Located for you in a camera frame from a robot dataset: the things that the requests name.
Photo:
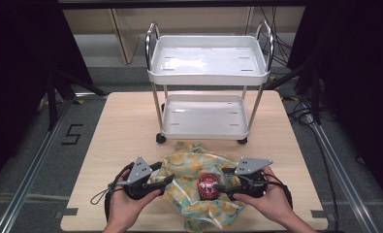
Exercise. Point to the red lid candy jar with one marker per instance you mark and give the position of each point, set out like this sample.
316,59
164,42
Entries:
207,186

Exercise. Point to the person's left hand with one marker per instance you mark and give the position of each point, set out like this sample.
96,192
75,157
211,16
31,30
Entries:
127,207

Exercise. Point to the black tripod stand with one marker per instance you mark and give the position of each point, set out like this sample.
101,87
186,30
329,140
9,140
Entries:
55,97
310,87

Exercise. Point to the lemon print fabric bag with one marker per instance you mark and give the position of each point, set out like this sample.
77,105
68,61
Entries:
185,166

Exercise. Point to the white two-tier trolley cart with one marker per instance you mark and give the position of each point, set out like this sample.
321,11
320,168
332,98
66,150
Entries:
208,61

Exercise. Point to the person's right hand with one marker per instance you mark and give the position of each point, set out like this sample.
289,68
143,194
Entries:
273,197

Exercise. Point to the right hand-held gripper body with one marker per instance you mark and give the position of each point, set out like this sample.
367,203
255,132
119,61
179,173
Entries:
248,181

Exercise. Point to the aluminium floor rail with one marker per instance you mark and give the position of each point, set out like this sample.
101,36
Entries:
341,174
34,165

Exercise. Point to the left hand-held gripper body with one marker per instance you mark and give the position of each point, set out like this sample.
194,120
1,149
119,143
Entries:
140,176

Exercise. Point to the black curtain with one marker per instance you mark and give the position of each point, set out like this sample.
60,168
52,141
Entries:
17,64
357,64

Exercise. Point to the wooden cabinet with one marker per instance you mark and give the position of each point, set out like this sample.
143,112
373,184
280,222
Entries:
126,32

